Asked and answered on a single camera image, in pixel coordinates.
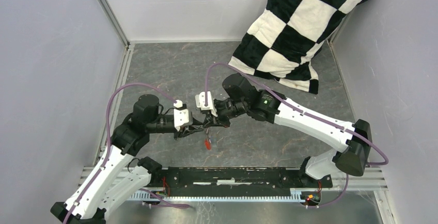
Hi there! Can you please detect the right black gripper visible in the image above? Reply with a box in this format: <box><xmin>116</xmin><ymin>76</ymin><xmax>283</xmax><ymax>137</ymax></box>
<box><xmin>202</xmin><ymin>99</ymin><xmax>248</xmax><ymax>129</ymax></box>

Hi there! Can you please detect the red key tag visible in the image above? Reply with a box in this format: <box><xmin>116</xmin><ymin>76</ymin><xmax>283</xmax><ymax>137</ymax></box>
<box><xmin>204</xmin><ymin>139</ymin><xmax>211</xmax><ymax>150</ymax></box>

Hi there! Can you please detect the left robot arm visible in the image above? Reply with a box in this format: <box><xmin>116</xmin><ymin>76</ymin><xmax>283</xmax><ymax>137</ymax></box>
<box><xmin>50</xmin><ymin>94</ymin><xmax>202</xmax><ymax>223</ymax></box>

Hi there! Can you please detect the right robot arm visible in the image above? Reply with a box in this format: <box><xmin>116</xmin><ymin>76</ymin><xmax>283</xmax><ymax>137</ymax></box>
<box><xmin>195</xmin><ymin>73</ymin><xmax>372</xmax><ymax>187</ymax></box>

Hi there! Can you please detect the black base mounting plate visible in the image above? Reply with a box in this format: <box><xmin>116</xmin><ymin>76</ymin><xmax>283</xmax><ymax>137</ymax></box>
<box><xmin>148</xmin><ymin>167</ymin><xmax>333</xmax><ymax>197</ymax></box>

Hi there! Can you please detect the black white checkered blanket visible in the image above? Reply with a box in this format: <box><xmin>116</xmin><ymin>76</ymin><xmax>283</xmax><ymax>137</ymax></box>
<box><xmin>229</xmin><ymin>0</ymin><xmax>368</xmax><ymax>94</ymax></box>

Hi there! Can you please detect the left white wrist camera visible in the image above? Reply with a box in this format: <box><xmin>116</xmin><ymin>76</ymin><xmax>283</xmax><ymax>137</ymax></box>
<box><xmin>174</xmin><ymin>100</ymin><xmax>192</xmax><ymax>131</ymax></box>

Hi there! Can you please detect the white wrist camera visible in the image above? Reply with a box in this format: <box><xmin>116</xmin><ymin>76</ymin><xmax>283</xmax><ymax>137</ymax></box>
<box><xmin>174</xmin><ymin>100</ymin><xmax>192</xmax><ymax>131</ymax></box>
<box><xmin>195</xmin><ymin>91</ymin><xmax>218</xmax><ymax>117</ymax></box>

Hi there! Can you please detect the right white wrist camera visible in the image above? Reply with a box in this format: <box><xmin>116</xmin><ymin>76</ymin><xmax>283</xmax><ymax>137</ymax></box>
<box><xmin>195</xmin><ymin>91</ymin><xmax>218</xmax><ymax>117</ymax></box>

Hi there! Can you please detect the slotted cable duct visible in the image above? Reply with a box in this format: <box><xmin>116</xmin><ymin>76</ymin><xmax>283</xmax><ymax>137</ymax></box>
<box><xmin>127</xmin><ymin>190</ymin><xmax>315</xmax><ymax>203</ymax></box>

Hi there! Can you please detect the aluminium frame rail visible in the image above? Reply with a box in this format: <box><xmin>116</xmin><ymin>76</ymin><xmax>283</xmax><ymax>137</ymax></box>
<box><xmin>97</xmin><ymin>0</ymin><xmax>131</xmax><ymax>47</ymax></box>

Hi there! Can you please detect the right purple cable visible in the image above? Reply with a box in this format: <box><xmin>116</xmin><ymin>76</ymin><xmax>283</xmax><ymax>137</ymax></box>
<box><xmin>204</xmin><ymin>62</ymin><xmax>389</xmax><ymax>209</ymax></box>

